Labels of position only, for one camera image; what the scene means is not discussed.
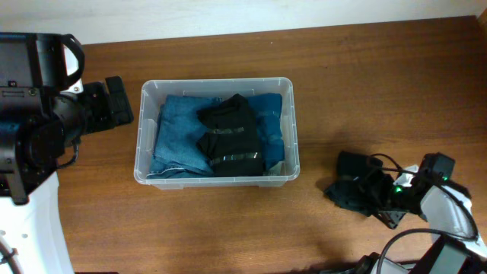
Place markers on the teal blue taped sweater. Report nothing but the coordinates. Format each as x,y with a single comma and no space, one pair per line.
267,109

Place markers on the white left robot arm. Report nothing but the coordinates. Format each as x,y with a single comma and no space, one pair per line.
45,109

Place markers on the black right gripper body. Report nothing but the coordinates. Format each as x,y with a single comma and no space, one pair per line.
397,202

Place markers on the small black taped garment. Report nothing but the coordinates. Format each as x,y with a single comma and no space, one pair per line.
361,186

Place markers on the black taped garment roll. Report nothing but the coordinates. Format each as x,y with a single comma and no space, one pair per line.
231,142

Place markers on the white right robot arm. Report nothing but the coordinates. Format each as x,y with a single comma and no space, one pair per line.
425,190

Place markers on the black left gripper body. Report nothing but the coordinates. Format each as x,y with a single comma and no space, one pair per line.
119,100

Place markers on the light washed jeans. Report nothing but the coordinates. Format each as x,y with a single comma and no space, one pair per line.
272,168

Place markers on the dark blue jeans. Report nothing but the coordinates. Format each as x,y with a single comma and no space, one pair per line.
175,152

